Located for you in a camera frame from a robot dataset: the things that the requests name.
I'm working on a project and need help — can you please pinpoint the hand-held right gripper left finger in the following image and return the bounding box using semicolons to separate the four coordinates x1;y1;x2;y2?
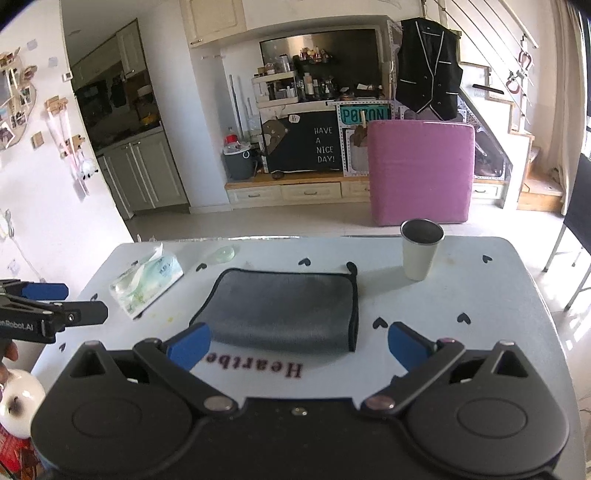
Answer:
69;322;237;412

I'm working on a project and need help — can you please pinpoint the teal sign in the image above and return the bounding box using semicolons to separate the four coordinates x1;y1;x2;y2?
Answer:
339;104;392;127

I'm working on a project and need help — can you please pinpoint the wooden staircase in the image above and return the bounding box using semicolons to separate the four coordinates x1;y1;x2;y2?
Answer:
461;60;567;214

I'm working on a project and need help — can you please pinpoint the low drawer cabinet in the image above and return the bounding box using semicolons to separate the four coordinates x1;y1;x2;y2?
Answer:
225;178;506;209

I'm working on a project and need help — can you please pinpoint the pink ottoman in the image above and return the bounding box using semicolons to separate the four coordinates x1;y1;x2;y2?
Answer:
368;120;476;227

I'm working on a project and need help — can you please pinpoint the black oven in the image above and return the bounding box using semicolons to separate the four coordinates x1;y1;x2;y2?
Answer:
74;80;114;131

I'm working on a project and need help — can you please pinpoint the wall photo collage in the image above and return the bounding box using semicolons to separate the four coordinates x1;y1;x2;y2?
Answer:
0;46;38;151

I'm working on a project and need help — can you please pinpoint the grey trash bin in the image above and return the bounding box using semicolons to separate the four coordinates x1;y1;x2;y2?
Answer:
223;143;258;182

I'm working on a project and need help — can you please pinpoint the tissue pack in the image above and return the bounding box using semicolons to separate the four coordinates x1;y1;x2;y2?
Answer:
109;242;184;321

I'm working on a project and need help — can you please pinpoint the black chair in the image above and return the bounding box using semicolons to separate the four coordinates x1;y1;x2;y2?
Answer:
542;152;591;311

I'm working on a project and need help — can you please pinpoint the white storage rack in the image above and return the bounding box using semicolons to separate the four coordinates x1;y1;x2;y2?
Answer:
252;71;299;105

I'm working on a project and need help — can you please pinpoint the red box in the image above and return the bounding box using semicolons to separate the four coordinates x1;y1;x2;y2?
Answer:
0;422;40;480

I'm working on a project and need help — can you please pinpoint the black vest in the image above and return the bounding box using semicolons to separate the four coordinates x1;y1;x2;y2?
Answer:
396;17;464;122

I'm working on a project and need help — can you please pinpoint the person's left hand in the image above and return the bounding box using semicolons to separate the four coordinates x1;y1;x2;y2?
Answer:
0;340;20;389

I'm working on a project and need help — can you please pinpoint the kitchen base cabinet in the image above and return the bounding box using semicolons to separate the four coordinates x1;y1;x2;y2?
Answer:
96;129;190;220

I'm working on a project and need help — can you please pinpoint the cream wall cabinet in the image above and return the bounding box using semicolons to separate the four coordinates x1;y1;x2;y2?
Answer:
181;0;248;48

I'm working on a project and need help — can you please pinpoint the white cup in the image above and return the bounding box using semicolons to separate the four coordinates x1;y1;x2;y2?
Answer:
400;219;445;281

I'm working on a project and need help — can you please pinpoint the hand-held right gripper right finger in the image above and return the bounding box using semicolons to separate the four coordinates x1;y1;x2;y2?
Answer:
362;322;531;412

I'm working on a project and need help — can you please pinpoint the black letter board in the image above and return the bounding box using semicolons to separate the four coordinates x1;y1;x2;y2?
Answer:
262;111;350;174

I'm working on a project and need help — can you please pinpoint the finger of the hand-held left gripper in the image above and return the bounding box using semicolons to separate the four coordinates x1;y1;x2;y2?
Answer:
0;278;70;301
46;301;110;329

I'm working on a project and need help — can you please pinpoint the grey towel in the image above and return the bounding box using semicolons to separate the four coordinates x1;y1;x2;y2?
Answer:
189;261;360;354

